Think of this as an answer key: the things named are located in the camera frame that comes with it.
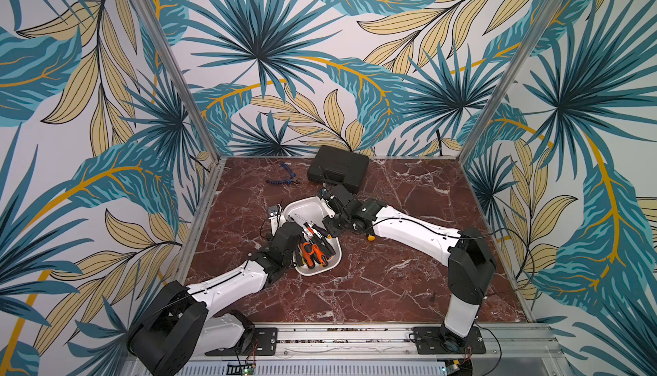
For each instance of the blue black cutting pliers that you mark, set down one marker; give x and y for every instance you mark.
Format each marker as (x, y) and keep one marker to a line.
(289, 179)

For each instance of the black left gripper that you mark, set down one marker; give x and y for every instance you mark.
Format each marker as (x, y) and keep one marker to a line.
(271, 241)

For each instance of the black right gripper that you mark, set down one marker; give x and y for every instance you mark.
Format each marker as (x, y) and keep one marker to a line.
(336, 200)

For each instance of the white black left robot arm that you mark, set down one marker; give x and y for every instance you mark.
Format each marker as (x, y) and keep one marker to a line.
(171, 330)

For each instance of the black plastic tool case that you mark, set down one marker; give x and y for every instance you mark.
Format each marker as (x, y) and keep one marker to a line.
(336, 166)

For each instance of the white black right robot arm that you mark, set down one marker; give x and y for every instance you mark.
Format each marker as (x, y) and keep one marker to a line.
(466, 254)

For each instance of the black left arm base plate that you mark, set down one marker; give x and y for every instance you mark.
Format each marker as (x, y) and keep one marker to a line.
(259, 341)

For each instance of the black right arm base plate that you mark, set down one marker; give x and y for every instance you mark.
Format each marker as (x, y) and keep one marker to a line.
(437, 340)

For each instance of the aluminium frame post left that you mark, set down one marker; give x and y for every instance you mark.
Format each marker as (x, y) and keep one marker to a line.
(161, 45)

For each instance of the aluminium frame post right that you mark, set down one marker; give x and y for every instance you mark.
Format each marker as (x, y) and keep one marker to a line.
(533, 35)

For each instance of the aluminium front rail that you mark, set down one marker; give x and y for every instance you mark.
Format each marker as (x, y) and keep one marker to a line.
(389, 349)

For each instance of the white plastic storage box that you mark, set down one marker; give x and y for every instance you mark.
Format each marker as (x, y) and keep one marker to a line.
(309, 214)

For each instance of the aluminium frame post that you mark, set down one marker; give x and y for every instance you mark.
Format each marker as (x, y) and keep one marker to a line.
(161, 45)
(533, 35)

